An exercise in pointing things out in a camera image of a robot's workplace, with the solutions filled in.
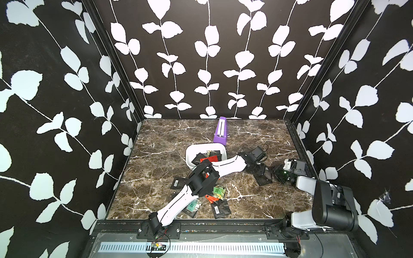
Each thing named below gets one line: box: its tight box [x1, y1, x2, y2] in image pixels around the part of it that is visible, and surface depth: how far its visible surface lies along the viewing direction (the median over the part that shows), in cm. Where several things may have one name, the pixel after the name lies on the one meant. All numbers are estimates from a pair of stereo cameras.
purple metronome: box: [212, 116, 228, 146], surface depth 103 cm
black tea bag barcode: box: [206, 149, 223, 161], surface depth 103 cm
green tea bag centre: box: [212, 185, 226, 200], surface depth 87 cm
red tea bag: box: [199, 155, 219, 163], surface depth 100 cm
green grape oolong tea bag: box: [182, 198, 199, 219], surface depth 82 cm
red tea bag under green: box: [204, 194, 220, 204], surface depth 85 cm
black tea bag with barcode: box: [190, 152, 208, 166], surface depth 100 cm
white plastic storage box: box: [185, 142, 228, 170], surface depth 101 cm
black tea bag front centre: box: [210, 199, 232, 219], surface depth 82 cm
